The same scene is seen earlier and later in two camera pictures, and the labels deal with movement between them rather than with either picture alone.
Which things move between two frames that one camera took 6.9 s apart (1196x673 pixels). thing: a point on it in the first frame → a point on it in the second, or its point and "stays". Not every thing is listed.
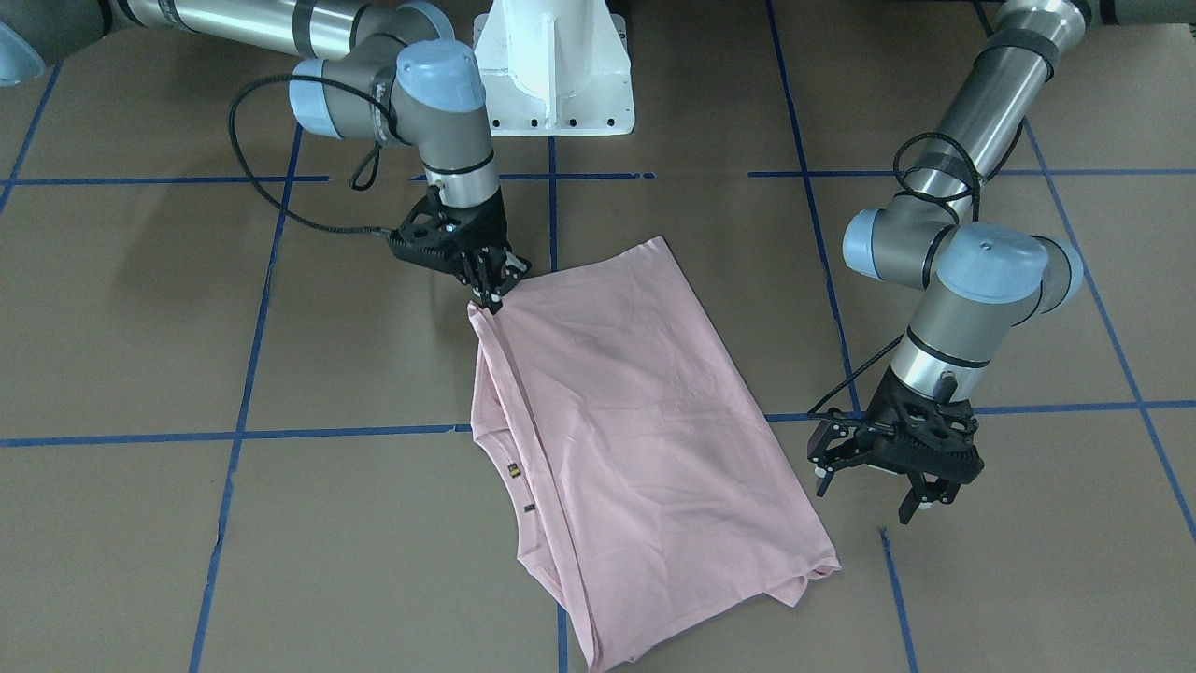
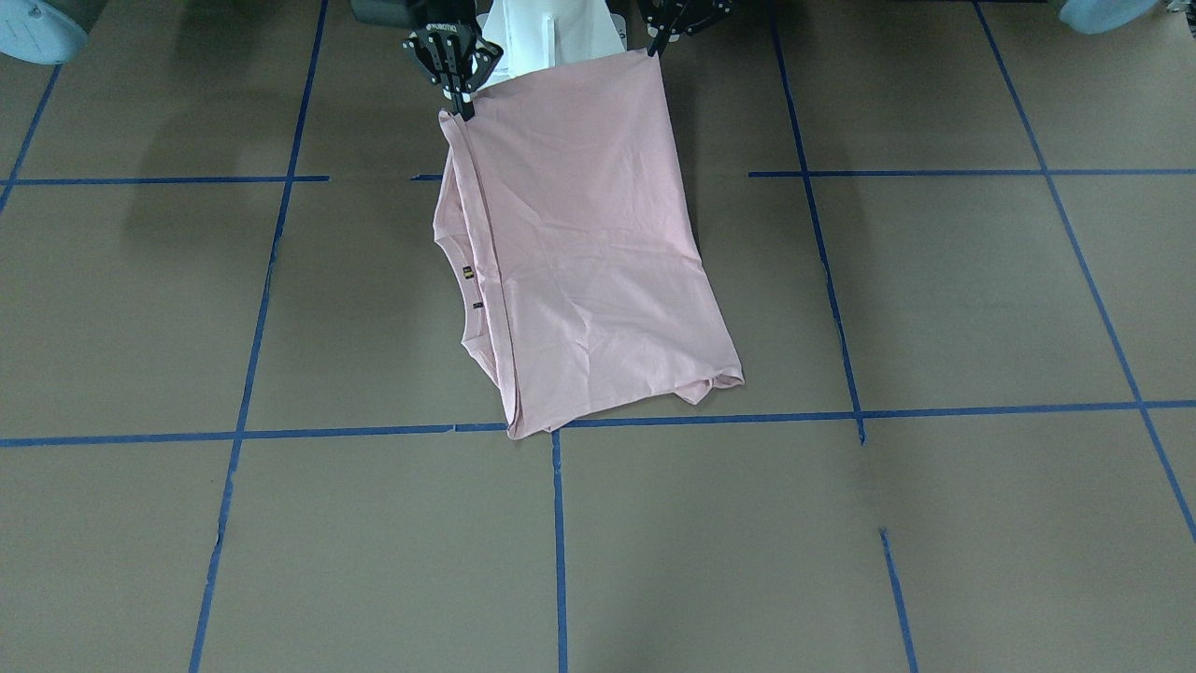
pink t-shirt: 640,497 → 564,200
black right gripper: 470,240 → 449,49
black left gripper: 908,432 → 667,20
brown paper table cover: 235,423 stays
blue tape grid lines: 552,177 stays
